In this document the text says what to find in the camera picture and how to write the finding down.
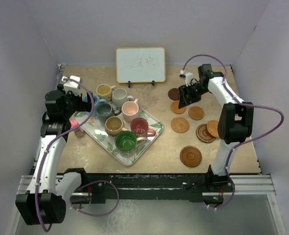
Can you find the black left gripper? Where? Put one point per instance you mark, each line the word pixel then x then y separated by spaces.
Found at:
pixel 83 106

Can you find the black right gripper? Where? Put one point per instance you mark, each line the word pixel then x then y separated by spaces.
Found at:
pixel 184 90

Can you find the orange wooden coaster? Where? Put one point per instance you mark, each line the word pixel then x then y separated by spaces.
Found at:
pixel 175 109

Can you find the dark walnut coaster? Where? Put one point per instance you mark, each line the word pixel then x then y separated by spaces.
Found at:
pixel 174 94

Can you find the light wooden coaster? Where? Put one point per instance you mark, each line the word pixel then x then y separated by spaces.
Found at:
pixel 196 113

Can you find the woven bamboo coaster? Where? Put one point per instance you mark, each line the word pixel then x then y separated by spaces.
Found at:
pixel 180 124
pixel 212 128

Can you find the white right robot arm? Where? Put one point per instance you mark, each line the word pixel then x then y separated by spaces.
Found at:
pixel 234 126

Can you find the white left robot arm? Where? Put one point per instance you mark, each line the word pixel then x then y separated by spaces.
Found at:
pixel 45 201

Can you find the light blue ceramic cup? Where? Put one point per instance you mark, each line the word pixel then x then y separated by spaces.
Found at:
pixel 97 100

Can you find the grey blue ceramic cup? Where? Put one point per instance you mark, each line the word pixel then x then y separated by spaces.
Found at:
pixel 105 111

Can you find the yellow ceramic cup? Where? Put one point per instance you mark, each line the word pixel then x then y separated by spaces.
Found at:
pixel 104 91

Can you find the tan ceramic cup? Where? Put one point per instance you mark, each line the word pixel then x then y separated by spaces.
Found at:
pixel 114 126

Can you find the white ceramic cup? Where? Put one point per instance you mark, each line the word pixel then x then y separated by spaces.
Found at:
pixel 120 96

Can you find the red ceramic cup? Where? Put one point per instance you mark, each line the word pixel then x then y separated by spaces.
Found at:
pixel 141 128

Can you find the pink ceramic cup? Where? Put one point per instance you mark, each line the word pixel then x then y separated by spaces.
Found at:
pixel 130 110

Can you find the green ceramic cup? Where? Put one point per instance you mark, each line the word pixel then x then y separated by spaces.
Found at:
pixel 127 141

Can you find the pink capped small bottle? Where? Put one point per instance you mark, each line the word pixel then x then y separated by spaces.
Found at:
pixel 78 131

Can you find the floral serving tray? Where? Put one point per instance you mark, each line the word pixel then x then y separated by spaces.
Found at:
pixel 95 129

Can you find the small whiteboard with stand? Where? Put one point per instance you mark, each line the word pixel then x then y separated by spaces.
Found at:
pixel 140 65

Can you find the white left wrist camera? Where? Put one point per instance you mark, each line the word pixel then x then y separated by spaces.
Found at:
pixel 72 86

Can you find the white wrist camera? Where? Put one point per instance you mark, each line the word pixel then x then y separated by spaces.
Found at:
pixel 72 86
pixel 188 76

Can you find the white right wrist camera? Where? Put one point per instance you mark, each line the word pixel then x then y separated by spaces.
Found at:
pixel 188 76

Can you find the black front rail base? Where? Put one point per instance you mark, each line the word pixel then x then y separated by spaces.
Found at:
pixel 197 186

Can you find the aluminium frame rail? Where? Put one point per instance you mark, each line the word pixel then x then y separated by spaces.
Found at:
pixel 244 185

